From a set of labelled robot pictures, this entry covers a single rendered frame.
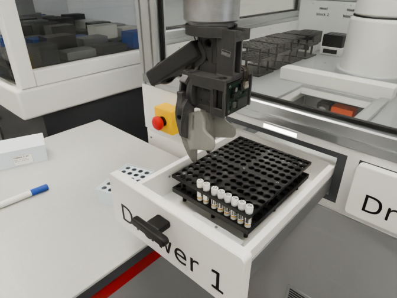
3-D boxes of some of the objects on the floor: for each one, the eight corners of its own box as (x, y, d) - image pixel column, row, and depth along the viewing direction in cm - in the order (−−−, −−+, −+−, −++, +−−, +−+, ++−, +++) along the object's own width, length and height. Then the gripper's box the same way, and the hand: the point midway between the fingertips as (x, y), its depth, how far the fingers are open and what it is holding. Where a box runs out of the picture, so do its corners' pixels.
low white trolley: (80, 526, 80) (-20, 363, 43) (-7, 354, 117) (-101, 186, 80) (221, 350, 118) (232, 183, 81) (123, 261, 154) (99, 119, 118)
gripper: (217, 32, 36) (212, 185, 46) (264, 22, 43) (251, 156, 54) (163, 25, 41) (169, 166, 51) (214, 18, 48) (211, 142, 58)
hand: (198, 149), depth 53 cm, fingers open, 3 cm apart
